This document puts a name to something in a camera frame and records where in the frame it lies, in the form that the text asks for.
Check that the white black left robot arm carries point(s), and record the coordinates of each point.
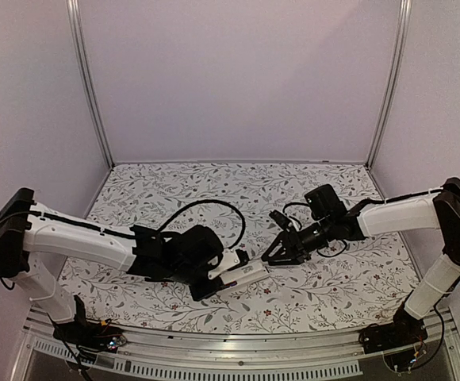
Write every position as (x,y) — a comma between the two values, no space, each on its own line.
(27,227)

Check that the aluminium frame post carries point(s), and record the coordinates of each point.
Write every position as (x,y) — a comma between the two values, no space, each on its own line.
(401,36)
(75,20)

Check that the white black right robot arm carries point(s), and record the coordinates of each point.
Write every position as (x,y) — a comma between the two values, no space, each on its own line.
(431,209)

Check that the white remote control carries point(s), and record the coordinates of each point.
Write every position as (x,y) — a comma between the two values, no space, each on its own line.
(251,273)

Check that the right aluminium frame post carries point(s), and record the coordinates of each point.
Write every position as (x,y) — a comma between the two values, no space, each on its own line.
(401,36)

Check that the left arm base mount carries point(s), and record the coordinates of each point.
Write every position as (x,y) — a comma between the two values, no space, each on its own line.
(100,336)

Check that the front aluminium rail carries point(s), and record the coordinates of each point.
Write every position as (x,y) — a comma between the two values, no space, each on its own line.
(152,354)

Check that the left aluminium frame post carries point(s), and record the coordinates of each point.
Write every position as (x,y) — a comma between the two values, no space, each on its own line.
(75,20)

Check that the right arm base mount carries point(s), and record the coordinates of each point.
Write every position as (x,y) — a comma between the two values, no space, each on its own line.
(403,330)

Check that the floral patterned table mat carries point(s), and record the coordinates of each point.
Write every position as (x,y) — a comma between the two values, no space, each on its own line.
(342,286)

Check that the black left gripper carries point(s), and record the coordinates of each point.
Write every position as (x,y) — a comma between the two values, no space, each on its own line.
(201,294)

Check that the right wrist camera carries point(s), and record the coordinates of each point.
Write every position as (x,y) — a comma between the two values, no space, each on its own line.
(285,222)

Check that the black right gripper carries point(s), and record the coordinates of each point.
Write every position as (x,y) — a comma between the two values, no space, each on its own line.
(296,241)

